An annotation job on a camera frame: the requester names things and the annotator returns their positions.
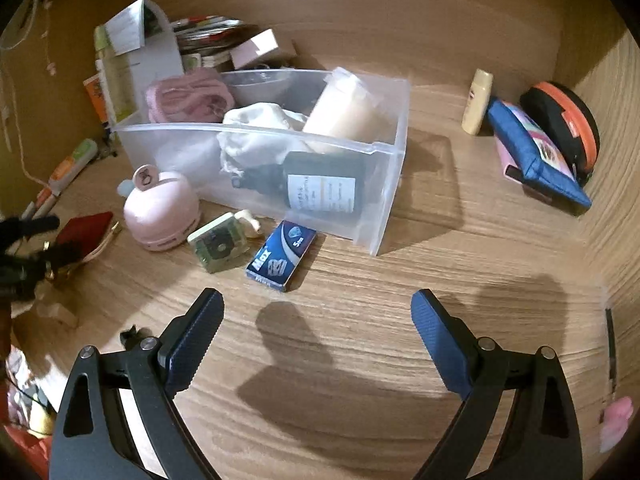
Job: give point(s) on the pink blurred object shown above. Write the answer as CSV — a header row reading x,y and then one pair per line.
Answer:
x,y
617,420

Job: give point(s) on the pink mini desk vacuum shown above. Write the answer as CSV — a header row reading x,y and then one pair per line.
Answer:
x,y
160,215

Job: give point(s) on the cream cylinder container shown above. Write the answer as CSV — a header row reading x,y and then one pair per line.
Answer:
x,y
340,110

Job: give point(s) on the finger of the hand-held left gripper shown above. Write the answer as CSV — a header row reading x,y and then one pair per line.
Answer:
x,y
30,224
52,256

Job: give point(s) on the green white square gadget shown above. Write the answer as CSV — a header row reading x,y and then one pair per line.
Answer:
x,y
217,245

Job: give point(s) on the blue gum box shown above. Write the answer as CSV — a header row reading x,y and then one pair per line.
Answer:
x,y
280,257

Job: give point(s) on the small pink white box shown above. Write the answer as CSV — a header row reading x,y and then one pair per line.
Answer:
x,y
255,47

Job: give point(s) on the glass bowl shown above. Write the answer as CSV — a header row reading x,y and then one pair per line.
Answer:
x,y
265,85

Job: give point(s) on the patterned cloth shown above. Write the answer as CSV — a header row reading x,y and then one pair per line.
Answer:
x,y
20,390

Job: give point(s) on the orange carton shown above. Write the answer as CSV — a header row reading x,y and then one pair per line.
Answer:
x,y
95,97

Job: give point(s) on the person's orange garment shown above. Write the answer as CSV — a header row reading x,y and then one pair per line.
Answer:
x,y
25,460

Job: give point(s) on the black strip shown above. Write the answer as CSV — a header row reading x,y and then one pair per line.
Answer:
x,y
610,345

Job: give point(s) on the orange green tube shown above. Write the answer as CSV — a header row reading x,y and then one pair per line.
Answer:
x,y
75,160

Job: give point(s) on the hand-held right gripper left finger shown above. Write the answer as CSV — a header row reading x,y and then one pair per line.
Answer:
x,y
197,335

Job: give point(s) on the clear plastic storage box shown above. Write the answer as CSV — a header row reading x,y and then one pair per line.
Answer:
x,y
380,200

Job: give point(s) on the tall white box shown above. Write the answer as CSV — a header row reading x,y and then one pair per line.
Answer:
x,y
150,55

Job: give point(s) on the white cloth bag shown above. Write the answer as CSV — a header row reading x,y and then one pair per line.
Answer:
x,y
260,125

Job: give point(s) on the orange white marker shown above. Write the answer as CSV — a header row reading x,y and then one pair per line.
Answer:
x,y
47,199

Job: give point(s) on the red pouch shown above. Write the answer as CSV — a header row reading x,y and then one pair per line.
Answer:
x,y
90,227

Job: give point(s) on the wooden desktop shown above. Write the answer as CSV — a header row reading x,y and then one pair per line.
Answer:
x,y
350,310

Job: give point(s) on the black orange round case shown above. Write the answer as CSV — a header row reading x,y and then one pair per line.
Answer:
x,y
565,115

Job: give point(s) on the small cream bottle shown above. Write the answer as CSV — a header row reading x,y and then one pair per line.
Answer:
x,y
477,105

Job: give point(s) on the blue pencil case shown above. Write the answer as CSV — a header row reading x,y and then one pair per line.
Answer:
x,y
535,160

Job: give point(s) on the stack of booklets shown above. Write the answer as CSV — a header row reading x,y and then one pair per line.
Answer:
x,y
210,30

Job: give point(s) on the dark bottle with white label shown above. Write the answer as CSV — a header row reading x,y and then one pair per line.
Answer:
x,y
320,187

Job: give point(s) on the metal binder clips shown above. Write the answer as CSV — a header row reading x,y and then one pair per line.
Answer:
x,y
107,147

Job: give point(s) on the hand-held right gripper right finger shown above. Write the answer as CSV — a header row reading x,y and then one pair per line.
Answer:
x,y
440,340

